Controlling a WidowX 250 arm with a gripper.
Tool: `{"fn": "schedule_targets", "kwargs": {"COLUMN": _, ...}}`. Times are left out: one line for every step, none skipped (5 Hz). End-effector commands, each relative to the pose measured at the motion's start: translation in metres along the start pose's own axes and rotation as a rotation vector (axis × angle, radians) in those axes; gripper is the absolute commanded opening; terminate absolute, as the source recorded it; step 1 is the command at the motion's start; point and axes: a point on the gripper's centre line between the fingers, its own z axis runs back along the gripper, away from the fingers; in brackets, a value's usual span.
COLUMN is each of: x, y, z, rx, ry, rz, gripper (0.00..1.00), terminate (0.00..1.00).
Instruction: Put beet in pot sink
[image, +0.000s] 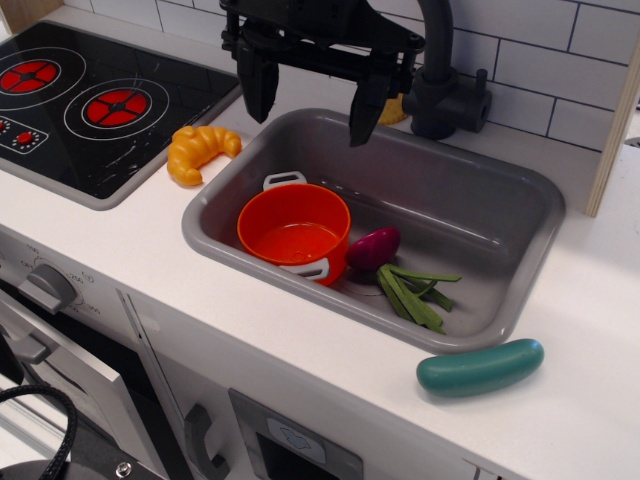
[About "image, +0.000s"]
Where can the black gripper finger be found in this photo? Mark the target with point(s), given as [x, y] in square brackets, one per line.
[259, 78]
[376, 84]

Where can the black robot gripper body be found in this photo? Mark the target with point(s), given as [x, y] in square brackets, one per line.
[329, 37]

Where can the purple beet with green leaves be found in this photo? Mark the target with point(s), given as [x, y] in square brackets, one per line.
[407, 291]

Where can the grey sink basin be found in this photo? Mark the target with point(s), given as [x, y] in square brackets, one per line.
[482, 224]

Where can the orange toy pot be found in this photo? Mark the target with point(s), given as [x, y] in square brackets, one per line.
[297, 226]

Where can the yellow round toy sponge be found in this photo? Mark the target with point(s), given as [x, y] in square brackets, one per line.
[393, 111]

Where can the black toy faucet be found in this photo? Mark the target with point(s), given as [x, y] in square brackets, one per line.
[439, 103]

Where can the yellow toy croissant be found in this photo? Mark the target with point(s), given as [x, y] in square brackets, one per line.
[193, 147]

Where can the black toy stovetop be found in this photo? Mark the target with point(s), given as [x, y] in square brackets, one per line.
[90, 118]

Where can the wooden side panel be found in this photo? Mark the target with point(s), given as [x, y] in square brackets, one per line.
[620, 123]

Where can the grey oven knob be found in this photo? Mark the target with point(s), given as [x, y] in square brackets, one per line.
[48, 288]

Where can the teal toy cucumber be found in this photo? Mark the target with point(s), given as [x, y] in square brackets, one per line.
[482, 371]

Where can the grey cabinet door handle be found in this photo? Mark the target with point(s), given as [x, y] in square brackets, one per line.
[196, 426]

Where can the grey oven door handle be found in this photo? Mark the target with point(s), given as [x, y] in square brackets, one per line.
[31, 347]

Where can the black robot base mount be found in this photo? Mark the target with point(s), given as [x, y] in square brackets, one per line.
[92, 464]

